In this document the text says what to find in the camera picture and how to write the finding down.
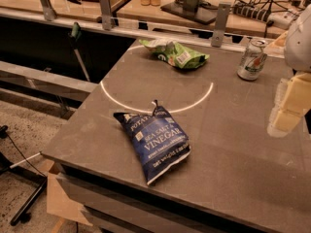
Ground left metal bracket post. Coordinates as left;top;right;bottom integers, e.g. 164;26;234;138
40;0;56;21

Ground metal rail beam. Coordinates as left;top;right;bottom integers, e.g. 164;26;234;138
0;61;97;102

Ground middle metal bracket post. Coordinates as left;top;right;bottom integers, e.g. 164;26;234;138
99;0;115;30

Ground right metal bracket post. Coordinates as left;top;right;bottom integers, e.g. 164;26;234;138
211;2;231;48

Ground silver soda can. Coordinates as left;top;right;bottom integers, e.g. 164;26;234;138
237;39;267;81

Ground white power adapter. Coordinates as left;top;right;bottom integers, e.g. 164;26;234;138
268;11;298;30

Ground black monitor stand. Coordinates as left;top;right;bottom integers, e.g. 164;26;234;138
160;0;217;25

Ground metal bracket post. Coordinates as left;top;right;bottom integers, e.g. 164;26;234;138
211;2;231;48
99;0;115;30
40;0;56;21

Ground green rice chip bag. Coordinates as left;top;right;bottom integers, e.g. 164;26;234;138
140;39;210;70

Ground green handled tool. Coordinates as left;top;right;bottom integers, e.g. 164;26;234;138
69;21;91;83

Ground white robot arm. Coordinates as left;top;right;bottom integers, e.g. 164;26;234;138
267;5;311;138

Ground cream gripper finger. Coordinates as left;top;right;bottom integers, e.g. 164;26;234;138
281;72;311;130
267;79;293;138

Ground black stand base legs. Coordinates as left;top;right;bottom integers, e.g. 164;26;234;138
0;125;47;232

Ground blue salt vinegar chip bag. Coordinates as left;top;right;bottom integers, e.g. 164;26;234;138
114;100;190;185

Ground grey power strip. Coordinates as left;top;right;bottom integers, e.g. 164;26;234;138
233;3;271;22

